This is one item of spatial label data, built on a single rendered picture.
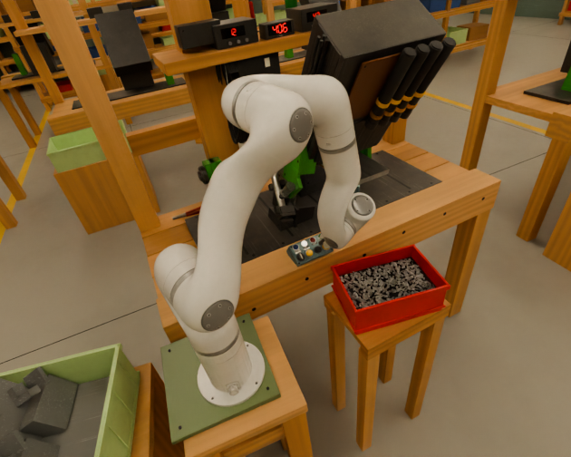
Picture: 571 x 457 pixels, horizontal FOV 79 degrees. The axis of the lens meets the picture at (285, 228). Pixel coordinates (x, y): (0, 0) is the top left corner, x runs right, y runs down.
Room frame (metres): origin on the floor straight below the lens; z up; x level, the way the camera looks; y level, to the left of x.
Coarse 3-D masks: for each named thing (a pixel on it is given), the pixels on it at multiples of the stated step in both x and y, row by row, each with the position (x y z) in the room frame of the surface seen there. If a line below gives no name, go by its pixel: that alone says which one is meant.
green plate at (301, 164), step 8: (304, 152) 1.18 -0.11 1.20; (296, 160) 1.18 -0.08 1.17; (304, 160) 1.18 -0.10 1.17; (312, 160) 1.19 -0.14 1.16; (288, 168) 1.23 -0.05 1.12; (296, 168) 1.17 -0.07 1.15; (304, 168) 1.18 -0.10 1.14; (312, 168) 1.19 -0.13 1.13; (288, 176) 1.21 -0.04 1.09; (296, 176) 1.16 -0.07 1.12
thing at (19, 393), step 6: (18, 384) 0.54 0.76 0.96; (36, 384) 0.54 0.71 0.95; (12, 390) 0.53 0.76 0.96; (18, 390) 0.53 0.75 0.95; (24, 390) 0.54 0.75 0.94; (30, 390) 0.52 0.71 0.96; (36, 390) 0.53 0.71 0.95; (12, 396) 0.52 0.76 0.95; (18, 396) 0.51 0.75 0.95; (24, 396) 0.51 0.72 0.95; (30, 396) 0.51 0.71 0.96; (18, 402) 0.50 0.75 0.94; (24, 402) 0.51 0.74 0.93; (0, 414) 0.44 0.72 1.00
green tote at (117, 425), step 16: (96, 352) 0.61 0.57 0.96; (112, 352) 0.62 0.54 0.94; (32, 368) 0.59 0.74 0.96; (48, 368) 0.59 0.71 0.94; (64, 368) 0.60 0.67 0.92; (80, 368) 0.60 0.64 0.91; (96, 368) 0.61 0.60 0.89; (112, 368) 0.55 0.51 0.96; (128, 368) 0.60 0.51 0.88; (112, 384) 0.50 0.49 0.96; (128, 384) 0.56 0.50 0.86; (112, 400) 0.47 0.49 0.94; (128, 400) 0.52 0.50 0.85; (112, 416) 0.44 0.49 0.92; (128, 416) 0.48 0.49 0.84; (112, 432) 0.41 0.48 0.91; (128, 432) 0.45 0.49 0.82; (96, 448) 0.36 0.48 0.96; (112, 448) 0.38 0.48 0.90; (128, 448) 0.41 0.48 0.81
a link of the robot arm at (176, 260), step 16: (160, 256) 0.59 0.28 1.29; (176, 256) 0.57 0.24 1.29; (192, 256) 0.57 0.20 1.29; (160, 272) 0.55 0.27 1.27; (176, 272) 0.53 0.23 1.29; (160, 288) 0.54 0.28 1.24; (192, 336) 0.50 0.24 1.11; (208, 336) 0.49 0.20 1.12; (224, 336) 0.49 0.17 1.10; (208, 352) 0.48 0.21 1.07; (224, 352) 0.49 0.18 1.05
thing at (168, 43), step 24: (24, 0) 7.23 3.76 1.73; (96, 0) 7.55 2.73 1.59; (120, 0) 7.61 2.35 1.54; (144, 0) 7.75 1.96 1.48; (96, 24) 7.51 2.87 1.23; (144, 24) 7.70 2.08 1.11; (168, 24) 7.84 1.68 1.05; (96, 48) 7.47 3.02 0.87; (168, 48) 7.80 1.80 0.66; (48, 96) 7.05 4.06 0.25; (72, 96) 7.14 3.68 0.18
